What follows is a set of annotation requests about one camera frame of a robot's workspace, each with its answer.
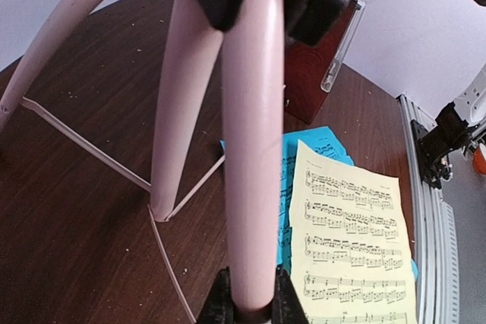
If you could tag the blue sheet music page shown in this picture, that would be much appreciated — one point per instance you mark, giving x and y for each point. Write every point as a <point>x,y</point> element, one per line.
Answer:
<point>324,142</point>

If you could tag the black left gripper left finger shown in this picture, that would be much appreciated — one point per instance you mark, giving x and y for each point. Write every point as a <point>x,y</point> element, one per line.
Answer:
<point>218,307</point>

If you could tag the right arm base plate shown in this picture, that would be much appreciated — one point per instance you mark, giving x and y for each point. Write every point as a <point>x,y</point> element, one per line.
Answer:
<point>431,149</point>

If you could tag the dark red wooden metronome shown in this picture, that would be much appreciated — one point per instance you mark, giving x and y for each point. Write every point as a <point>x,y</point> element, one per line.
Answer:
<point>306,66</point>

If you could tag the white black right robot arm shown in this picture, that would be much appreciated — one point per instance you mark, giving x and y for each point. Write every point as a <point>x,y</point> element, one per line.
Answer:
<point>461,123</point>

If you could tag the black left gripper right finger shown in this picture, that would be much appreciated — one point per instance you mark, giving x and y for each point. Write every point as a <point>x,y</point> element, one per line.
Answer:
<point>286,307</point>

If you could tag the yellow sheet music page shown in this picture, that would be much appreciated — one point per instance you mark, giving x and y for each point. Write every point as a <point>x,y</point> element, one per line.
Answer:
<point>351,260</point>

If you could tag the pink music stand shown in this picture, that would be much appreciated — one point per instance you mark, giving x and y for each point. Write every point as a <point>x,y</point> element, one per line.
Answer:
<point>248,37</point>

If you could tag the orange round object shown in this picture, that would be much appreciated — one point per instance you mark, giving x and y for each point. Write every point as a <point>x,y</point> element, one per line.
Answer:
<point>479,162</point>

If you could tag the clear plastic metronome cover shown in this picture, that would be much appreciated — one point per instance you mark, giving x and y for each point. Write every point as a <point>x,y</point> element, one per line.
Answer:
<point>328,81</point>

